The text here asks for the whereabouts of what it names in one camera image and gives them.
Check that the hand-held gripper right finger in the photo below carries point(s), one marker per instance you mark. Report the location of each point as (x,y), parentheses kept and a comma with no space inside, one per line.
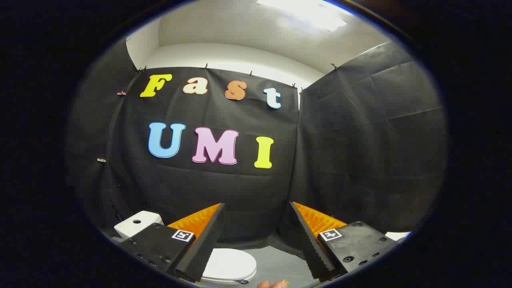
(310,240)

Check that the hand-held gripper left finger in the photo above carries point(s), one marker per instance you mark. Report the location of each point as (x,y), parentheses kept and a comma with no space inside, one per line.
(206,240)

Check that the white toilet lid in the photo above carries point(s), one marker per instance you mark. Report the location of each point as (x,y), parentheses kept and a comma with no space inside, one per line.
(230,264)

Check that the black backdrop cloth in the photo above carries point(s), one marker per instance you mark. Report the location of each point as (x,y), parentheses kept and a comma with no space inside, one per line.
(224,188)

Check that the white board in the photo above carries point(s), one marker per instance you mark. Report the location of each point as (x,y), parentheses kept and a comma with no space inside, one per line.
(398,235)

